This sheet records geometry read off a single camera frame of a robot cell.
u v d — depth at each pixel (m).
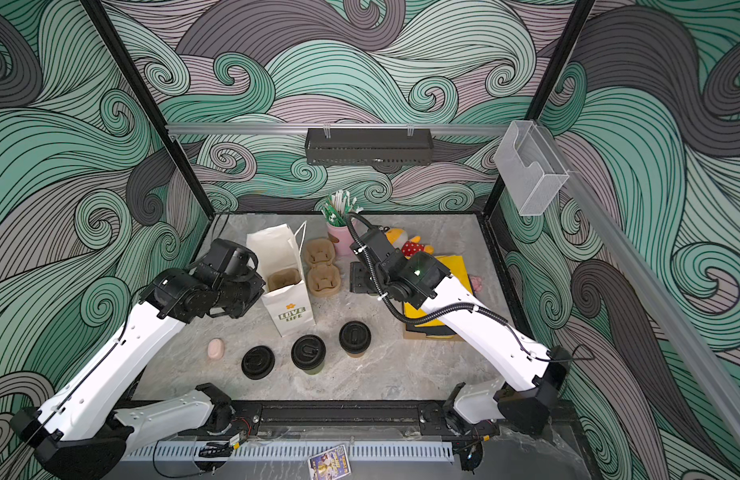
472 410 0.60
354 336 0.78
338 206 0.99
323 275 0.98
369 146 0.96
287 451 0.70
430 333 0.85
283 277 0.97
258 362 0.80
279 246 0.83
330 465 0.66
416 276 0.44
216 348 0.84
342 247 1.06
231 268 0.52
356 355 0.81
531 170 0.78
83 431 0.38
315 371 0.79
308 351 0.73
